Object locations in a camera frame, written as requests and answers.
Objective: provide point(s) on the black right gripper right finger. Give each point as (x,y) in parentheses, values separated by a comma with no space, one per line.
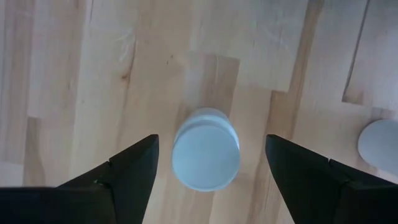
(311,186)

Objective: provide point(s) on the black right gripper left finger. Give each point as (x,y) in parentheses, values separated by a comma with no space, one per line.
(124,186)

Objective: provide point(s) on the white pill bottle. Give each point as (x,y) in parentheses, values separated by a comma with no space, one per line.
(381,146)
(205,155)

